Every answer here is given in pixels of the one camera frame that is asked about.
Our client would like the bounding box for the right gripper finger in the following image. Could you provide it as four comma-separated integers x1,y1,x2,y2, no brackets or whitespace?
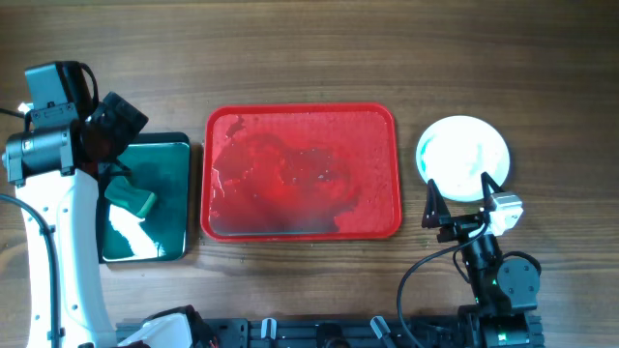
422,179,451,228
481,172,503,208

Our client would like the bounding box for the white pink plate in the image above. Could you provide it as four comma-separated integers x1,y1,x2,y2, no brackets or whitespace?
415,115,511,202

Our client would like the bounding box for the green yellow sponge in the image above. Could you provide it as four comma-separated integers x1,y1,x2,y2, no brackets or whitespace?
104,177,158,218

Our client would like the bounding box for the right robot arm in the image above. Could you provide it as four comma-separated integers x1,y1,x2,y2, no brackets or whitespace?
422,172,542,347

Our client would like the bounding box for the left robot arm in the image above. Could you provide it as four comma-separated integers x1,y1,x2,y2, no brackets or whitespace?
2,61,218,347

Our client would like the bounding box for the black water tray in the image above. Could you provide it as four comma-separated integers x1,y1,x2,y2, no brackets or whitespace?
96,132,191,264

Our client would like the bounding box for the red plastic tray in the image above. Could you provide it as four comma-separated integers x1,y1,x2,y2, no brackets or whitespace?
200,102,402,243

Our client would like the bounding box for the right black cable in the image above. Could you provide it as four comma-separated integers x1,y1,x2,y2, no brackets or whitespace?
396,219,489,348

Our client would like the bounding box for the black cable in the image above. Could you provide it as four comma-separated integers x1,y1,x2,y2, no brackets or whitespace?
396,219,489,348
0,108,62,348

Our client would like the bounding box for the left black cable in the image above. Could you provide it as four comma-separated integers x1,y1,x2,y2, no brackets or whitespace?
0,108,62,348

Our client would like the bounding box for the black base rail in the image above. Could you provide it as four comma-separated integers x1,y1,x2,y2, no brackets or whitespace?
113,314,545,348

